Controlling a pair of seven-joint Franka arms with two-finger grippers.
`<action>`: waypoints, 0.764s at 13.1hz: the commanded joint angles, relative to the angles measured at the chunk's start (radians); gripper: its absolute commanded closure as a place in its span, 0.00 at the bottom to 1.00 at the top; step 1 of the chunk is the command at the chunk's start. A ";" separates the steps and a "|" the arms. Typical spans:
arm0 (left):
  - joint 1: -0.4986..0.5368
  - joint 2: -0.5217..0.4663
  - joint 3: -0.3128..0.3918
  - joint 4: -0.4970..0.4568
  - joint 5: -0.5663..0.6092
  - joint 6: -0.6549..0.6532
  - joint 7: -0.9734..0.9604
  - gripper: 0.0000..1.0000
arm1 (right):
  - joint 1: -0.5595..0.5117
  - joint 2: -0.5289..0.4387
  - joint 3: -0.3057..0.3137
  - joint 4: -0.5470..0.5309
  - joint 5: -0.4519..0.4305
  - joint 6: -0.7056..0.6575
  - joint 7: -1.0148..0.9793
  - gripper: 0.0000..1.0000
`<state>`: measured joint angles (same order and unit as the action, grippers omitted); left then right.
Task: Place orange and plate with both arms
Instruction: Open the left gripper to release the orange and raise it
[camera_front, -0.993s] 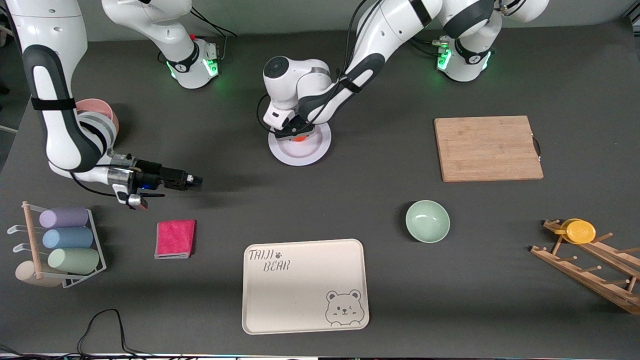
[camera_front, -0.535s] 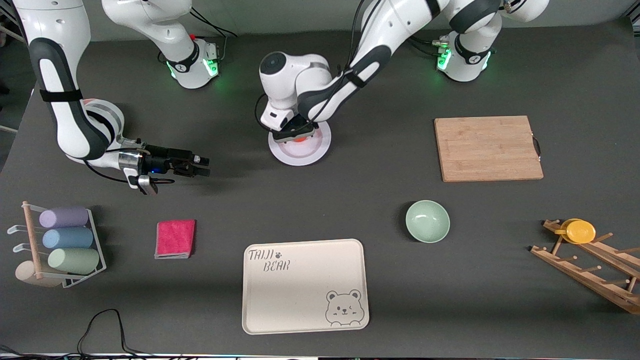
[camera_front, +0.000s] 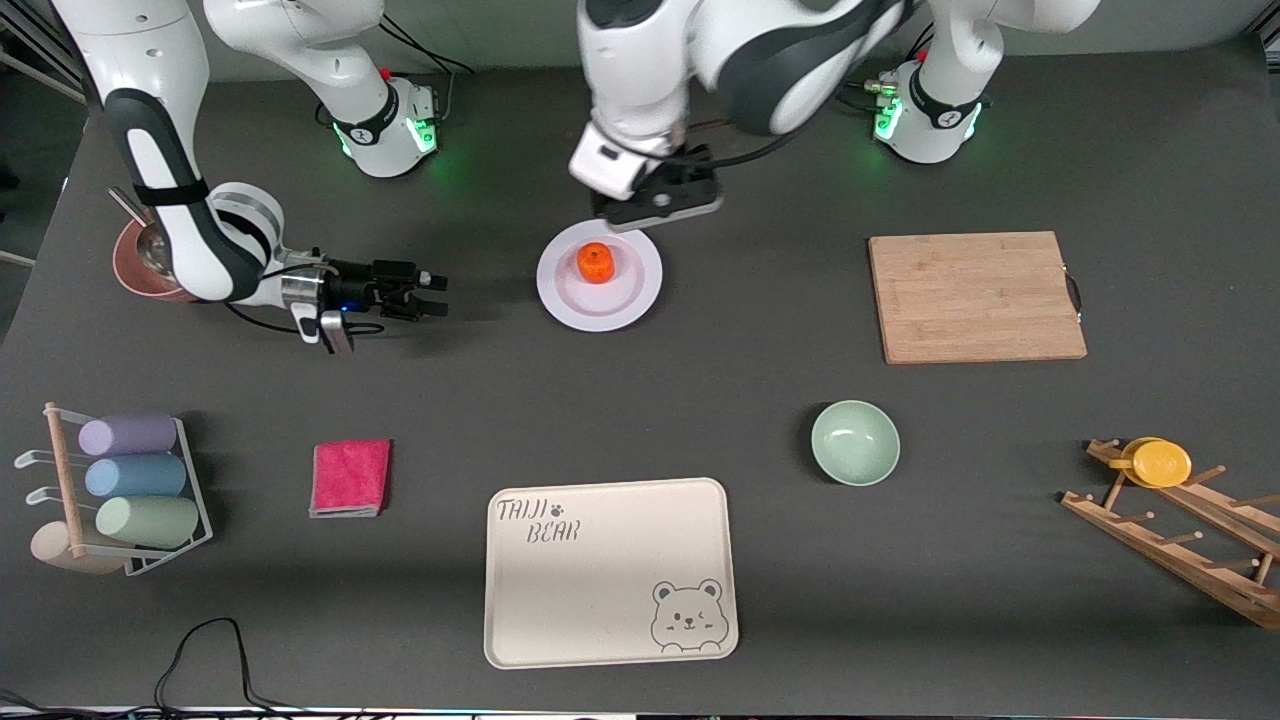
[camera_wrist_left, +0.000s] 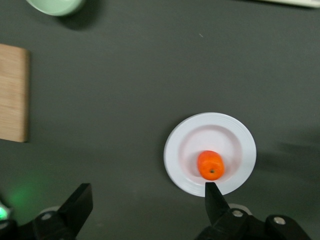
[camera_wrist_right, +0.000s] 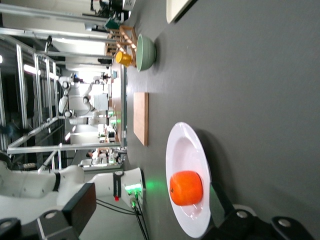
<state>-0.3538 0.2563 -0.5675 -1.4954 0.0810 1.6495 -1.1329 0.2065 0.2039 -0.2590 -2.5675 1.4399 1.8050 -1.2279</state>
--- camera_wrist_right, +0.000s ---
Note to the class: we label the wooden mug rack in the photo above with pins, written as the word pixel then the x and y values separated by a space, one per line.
pixel 127 35

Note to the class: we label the dark green mug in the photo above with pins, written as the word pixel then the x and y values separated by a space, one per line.
pixel 112 23

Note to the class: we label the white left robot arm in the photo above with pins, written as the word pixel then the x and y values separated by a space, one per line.
pixel 30 185

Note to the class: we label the aluminium frame structure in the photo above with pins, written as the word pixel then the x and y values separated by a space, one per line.
pixel 22 100

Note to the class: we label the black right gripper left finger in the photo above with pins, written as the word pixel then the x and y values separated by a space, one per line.
pixel 75 207

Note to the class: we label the orange fruit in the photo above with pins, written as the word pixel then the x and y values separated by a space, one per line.
pixel 186 188

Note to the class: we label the wooden cutting board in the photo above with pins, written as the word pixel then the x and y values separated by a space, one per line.
pixel 140 117

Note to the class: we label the pale green bowl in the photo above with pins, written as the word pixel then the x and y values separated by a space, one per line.
pixel 147 53

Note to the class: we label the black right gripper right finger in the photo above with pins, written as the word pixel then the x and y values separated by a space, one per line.
pixel 237 225

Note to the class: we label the white round plate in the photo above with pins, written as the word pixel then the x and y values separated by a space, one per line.
pixel 185 150

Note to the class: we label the cream bear print tray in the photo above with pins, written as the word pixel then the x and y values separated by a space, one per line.
pixel 177 8

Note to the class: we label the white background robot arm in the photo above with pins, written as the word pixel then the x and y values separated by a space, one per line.
pixel 87 96
pixel 62 102

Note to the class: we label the yellow mug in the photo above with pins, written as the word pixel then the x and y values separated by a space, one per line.
pixel 123 58

